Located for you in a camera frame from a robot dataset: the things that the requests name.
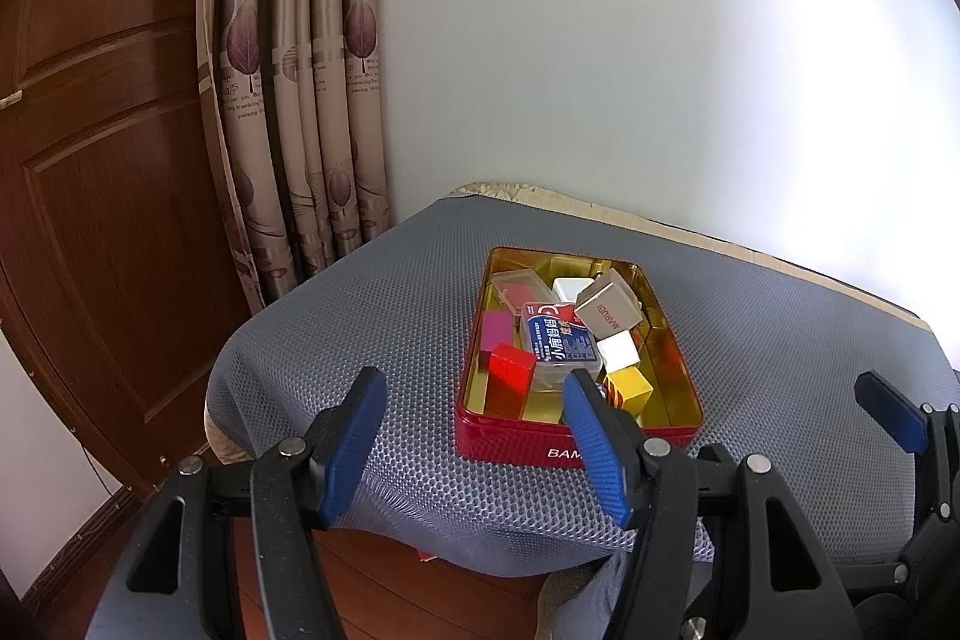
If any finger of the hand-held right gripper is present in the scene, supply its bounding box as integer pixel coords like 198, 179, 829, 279
847, 520, 960, 640
855, 370, 960, 521

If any plain white cube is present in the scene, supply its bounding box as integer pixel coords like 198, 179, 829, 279
596, 331, 642, 371

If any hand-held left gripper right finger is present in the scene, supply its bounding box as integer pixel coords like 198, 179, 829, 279
562, 368, 863, 640

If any grey mesh mat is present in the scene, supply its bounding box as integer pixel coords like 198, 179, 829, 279
204, 194, 960, 566

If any grey cloth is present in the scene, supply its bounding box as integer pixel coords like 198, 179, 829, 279
536, 554, 638, 640

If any clear card box blue label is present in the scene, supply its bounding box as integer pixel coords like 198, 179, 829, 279
520, 301, 607, 386

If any red block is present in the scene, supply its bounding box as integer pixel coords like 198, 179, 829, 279
487, 344, 539, 397

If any yellow cube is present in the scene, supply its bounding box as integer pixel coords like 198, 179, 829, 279
604, 366, 653, 416

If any red tin box gold interior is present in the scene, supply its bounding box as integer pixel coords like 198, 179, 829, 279
454, 246, 706, 468

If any clear plastic case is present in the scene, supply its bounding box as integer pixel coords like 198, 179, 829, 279
491, 269, 552, 315

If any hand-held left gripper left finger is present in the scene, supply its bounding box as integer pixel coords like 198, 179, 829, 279
94, 366, 389, 640

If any brown cardboard box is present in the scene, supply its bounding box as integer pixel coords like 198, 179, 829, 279
574, 269, 646, 337

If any beige leaf-print curtain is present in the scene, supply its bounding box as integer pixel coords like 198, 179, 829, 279
193, 0, 395, 311

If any brown wooden door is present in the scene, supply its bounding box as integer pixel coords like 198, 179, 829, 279
0, 0, 256, 498

